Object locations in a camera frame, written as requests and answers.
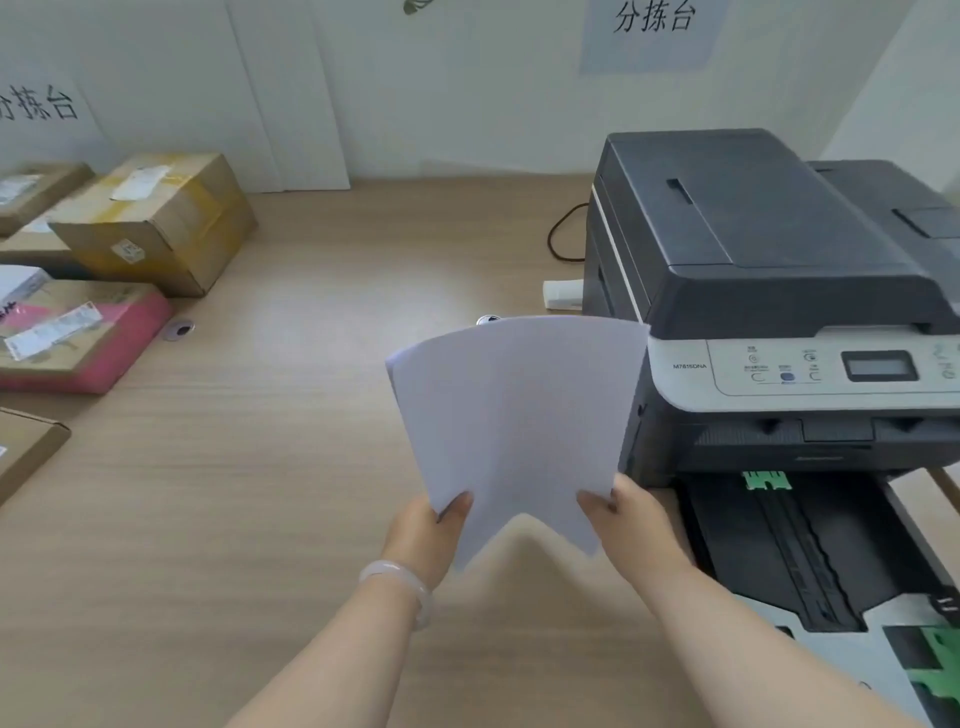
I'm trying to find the person's right hand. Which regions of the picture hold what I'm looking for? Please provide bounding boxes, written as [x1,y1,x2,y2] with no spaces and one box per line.
[576,472,695,595]

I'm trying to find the person's left hand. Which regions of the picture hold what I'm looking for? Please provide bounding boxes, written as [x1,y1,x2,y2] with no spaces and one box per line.
[379,491,474,594]

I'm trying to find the white paper sheets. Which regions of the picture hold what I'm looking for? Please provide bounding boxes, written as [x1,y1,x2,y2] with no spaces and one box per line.
[385,315,651,573]

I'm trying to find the person's left forearm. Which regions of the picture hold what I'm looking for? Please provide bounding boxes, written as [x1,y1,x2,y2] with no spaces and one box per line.
[223,561,421,728]

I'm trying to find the person's right forearm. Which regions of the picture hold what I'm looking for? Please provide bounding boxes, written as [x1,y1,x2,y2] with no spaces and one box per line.
[643,558,925,728]

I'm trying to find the pale jade bangle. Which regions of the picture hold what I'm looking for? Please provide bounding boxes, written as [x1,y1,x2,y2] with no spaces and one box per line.
[358,558,435,632]

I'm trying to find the black printer paper tray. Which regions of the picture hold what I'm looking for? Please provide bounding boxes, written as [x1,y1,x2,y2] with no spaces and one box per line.
[671,469,960,728]

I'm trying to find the dark grey office printer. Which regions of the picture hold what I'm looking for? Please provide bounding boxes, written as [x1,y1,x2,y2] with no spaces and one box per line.
[583,128,960,490]

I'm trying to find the tall brown cardboard box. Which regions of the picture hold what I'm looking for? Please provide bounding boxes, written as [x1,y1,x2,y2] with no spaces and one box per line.
[47,153,259,299]

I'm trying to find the pink-edged cardboard parcel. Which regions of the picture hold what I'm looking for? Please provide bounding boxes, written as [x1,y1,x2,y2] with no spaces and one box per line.
[0,279,176,396]

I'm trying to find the thin brown cardboard mailer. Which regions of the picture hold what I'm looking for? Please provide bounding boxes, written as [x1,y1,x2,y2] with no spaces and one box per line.
[0,407,72,507]

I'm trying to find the white leaning board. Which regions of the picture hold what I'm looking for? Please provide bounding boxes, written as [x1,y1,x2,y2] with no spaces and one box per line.
[225,0,353,193]

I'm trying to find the flat brown cardboard box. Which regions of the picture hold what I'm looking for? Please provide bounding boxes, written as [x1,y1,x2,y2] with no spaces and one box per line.
[0,162,96,238]

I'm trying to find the black power cable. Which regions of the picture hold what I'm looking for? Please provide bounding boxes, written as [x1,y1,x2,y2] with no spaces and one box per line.
[546,201,594,263]

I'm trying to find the white paper wall sign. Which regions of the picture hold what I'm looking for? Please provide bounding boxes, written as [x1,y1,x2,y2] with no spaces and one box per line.
[577,0,732,76]
[0,56,110,155]

